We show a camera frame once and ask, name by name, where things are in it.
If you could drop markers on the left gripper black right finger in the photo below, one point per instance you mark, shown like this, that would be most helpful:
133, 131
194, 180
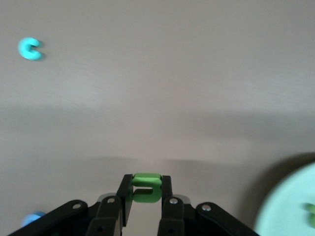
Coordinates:
167, 189

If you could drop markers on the teal letter C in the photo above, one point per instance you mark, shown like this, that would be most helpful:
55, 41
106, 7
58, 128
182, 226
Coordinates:
23, 49

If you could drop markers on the blue letter O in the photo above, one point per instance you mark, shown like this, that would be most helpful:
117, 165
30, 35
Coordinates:
32, 218

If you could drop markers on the green letter P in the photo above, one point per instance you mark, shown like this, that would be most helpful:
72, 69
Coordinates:
310, 209

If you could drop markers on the brown table cover sheet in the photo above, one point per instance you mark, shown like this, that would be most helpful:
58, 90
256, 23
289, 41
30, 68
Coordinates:
157, 73

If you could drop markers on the light green plate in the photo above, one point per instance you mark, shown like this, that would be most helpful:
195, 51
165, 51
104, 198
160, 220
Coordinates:
290, 209

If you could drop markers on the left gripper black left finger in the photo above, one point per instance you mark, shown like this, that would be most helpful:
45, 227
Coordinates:
126, 191

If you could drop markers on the green letter U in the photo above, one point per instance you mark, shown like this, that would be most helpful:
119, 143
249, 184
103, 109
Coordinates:
147, 180

